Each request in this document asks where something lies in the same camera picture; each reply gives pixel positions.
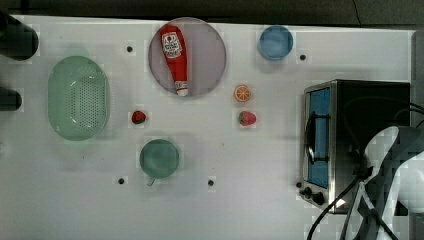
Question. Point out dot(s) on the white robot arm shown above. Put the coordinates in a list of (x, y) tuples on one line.
[(394, 157)]

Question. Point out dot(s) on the silver black toaster oven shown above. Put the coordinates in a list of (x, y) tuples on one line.
[(339, 119)]

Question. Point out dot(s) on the light red plush strawberry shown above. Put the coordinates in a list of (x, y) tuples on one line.
[(247, 118)]

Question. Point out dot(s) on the plush orange slice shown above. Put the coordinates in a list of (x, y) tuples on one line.
[(242, 93)]

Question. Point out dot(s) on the green mug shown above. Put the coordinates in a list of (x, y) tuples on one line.
[(159, 159)]

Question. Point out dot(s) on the grey round plate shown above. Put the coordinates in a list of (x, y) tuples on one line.
[(206, 57)]

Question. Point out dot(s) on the dark red plush strawberry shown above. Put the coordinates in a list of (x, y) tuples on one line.
[(138, 117)]

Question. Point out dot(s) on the red plush ketchup bottle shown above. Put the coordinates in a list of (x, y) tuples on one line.
[(174, 51)]

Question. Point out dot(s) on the green oval colander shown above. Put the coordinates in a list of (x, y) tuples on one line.
[(78, 96)]

